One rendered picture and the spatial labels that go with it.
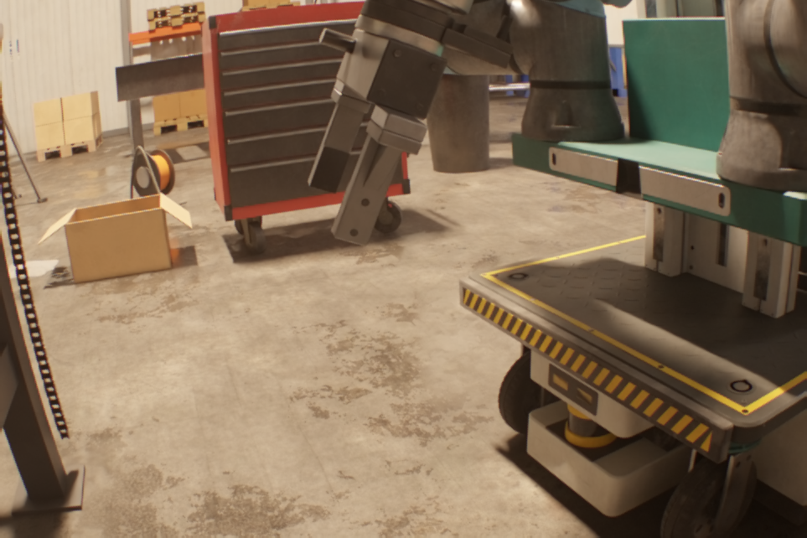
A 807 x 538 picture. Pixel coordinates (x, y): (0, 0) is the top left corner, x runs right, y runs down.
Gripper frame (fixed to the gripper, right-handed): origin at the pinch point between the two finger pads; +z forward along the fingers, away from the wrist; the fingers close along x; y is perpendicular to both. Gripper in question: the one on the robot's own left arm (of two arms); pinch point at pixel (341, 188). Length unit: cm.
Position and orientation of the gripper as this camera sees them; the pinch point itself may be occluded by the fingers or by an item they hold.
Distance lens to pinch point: 58.7
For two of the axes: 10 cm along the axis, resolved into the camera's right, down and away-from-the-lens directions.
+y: -9.1, -2.6, -3.3
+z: -3.5, 9.0, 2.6
